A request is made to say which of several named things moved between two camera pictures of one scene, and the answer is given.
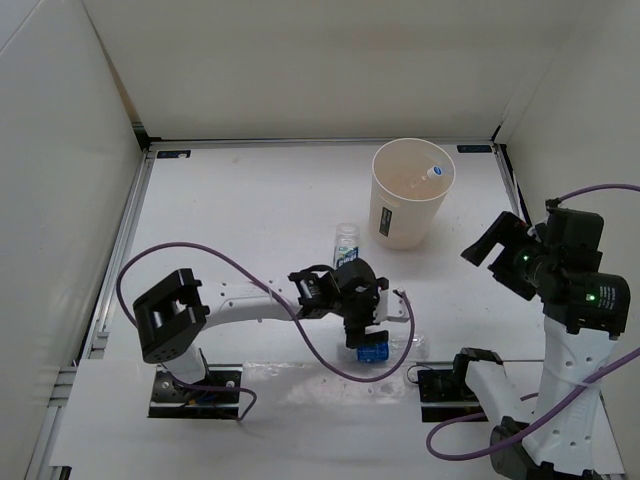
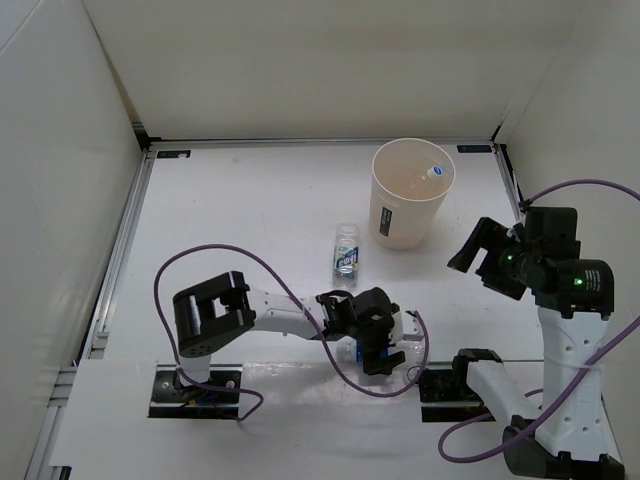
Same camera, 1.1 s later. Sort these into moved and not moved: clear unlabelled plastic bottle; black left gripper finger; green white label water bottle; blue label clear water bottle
Moved: black left gripper finger
Not moved: blue label clear water bottle; green white label water bottle; clear unlabelled plastic bottle
